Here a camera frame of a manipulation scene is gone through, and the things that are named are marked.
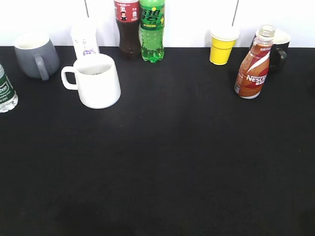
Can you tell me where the white ceramic mug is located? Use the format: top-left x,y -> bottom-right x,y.
61,54 -> 121,109

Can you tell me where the brown nescafe coffee bottle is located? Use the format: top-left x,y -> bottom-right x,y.
234,25 -> 275,99

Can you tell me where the green sprite bottle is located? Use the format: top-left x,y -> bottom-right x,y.
139,0 -> 165,63

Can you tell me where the yellow paper cup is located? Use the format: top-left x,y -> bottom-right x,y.
209,26 -> 240,65

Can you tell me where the dark cola bottle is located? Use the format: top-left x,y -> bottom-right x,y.
114,0 -> 141,59

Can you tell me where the grey ceramic mug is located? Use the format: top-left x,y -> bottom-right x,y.
14,32 -> 60,81

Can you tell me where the black ceramic mug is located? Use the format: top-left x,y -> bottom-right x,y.
250,29 -> 291,73

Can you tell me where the clear water bottle green label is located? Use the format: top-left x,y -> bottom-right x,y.
0,65 -> 18,113

